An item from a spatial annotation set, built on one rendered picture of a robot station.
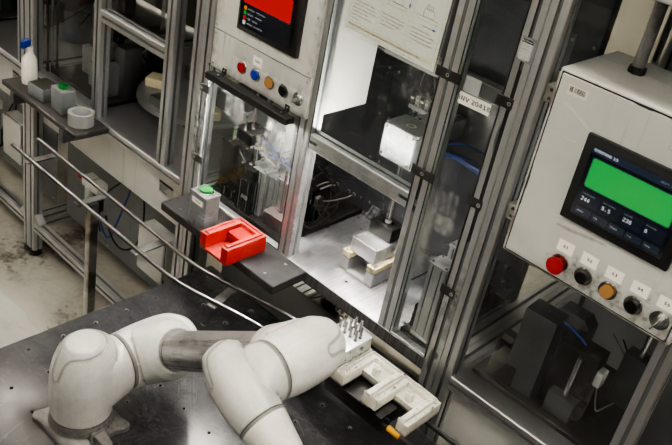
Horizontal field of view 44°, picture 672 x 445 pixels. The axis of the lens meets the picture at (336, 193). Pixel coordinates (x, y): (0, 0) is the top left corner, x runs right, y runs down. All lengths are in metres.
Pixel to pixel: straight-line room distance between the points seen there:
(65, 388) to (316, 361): 0.69
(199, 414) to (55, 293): 1.63
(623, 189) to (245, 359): 0.83
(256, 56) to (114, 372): 0.96
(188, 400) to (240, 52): 1.00
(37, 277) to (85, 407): 1.83
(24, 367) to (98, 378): 0.40
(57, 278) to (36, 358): 1.45
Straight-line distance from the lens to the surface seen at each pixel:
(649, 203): 1.75
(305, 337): 1.70
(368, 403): 2.18
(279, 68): 2.35
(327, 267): 2.52
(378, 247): 2.45
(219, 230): 2.51
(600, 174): 1.78
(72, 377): 2.09
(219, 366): 1.63
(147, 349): 2.13
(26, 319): 3.68
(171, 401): 2.35
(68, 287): 3.85
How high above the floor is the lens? 2.33
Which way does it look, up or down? 29 degrees down
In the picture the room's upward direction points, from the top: 11 degrees clockwise
